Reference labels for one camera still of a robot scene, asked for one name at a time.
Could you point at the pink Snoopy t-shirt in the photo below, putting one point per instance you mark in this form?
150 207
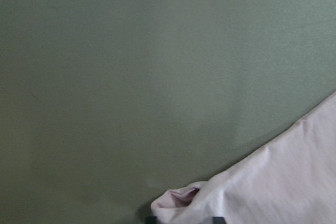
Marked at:
291 179

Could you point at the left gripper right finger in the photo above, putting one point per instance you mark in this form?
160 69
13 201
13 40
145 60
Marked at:
218 220

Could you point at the brown table cover mat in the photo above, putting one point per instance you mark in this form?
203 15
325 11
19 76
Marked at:
106 104

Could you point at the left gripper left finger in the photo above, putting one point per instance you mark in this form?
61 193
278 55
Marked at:
151 220

